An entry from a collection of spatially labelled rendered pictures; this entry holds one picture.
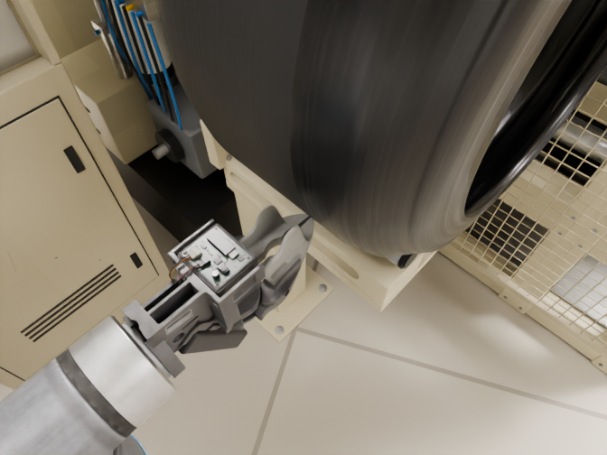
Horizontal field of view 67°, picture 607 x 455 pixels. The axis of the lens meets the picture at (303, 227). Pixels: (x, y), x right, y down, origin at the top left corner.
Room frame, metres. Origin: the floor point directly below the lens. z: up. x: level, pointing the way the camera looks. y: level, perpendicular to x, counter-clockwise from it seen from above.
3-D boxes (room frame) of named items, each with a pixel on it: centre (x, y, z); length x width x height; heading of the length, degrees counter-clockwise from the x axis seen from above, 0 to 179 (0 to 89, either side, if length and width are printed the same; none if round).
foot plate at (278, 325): (0.70, 0.08, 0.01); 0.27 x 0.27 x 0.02; 46
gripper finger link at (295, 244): (0.25, 0.01, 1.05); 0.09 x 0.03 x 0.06; 136
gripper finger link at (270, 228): (0.27, 0.03, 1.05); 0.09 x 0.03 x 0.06; 136
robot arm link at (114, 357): (0.12, 0.16, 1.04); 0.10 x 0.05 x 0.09; 46
